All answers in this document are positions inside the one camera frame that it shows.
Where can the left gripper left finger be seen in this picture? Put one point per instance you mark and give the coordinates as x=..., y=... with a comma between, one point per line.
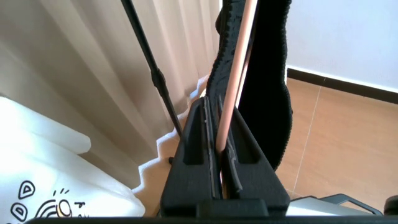
x=189, y=183

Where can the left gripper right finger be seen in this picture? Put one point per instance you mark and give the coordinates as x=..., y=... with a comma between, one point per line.
x=264, y=183

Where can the black shorts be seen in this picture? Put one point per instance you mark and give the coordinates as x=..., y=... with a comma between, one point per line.
x=267, y=93

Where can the pink clothes hanger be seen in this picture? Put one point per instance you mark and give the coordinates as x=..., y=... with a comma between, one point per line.
x=236, y=71

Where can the white printed T-shirt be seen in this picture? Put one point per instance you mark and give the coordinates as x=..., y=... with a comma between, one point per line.
x=46, y=155

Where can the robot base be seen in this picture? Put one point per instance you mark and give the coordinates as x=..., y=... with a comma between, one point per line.
x=311, y=207

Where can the black clothes rack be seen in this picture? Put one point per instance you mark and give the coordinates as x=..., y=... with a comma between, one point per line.
x=157, y=77

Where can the beige curtain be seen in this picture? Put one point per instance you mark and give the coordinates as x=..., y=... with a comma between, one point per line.
x=77, y=56

